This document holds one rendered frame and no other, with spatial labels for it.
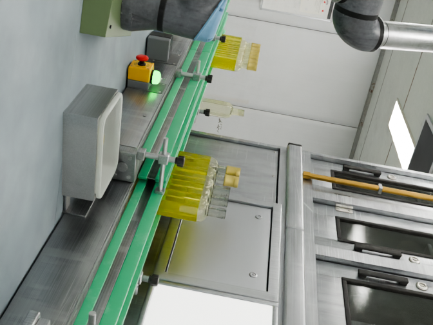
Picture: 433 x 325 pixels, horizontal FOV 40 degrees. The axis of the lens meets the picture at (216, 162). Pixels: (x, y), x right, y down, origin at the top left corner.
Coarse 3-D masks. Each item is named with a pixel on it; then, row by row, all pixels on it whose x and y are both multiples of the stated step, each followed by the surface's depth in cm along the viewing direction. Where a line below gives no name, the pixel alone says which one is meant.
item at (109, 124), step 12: (120, 96) 143; (108, 108) 134; (120, 108) 146; (108, 120) 147; (120, 120) 148; (108, 132) 149; (108, 144) 151; (108, 156) 153; (96, 168) 137; (108, 168) 152; (96, 180) 138; (108, 180) 148; (96, 192) 139
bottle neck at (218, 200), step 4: (212, 196) 168; (216, 196) 168; (220, 196) 169; (212, 200) 168; (216, 200) 168; (220, 200) 168; (224, 200) 168; (212, 204) 169; (216, 204) 168; (220, 204) 168; (224, 204) 168
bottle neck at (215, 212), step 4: (212, 208) 163; (216, 208) 163; (220, 208) 164; (208, 212) 163; (212, 212) 163; (216, 212) 163; (220, 212) 163; (224, 212) 163; (212, 216) 164; (216, 216) 163; (220, 216) 163; (224, 216) 163
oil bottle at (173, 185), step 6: (174, 180) 170; (168, 186) 167; (174, 186) 167; (180, 186) 168; (186, 186) 168; (192, 186) 168; (198, 186) 169; (204, 186) 169; (186, 192) 166; (192, 192) 166; (198, 192) 166; (204, 192) 167; (210, 192) 168; (210, 198) 168
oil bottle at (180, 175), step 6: (174, 174) 173; (180, 174) 173; (186, 174) 174; (192, 174) 174; (198, 174) 175; (180, 180) 171; (186, 180) 171; (192, 180) 172; (198, 180) 172; (204, 180) 173; (210, 180) 173; (210, 186) 172
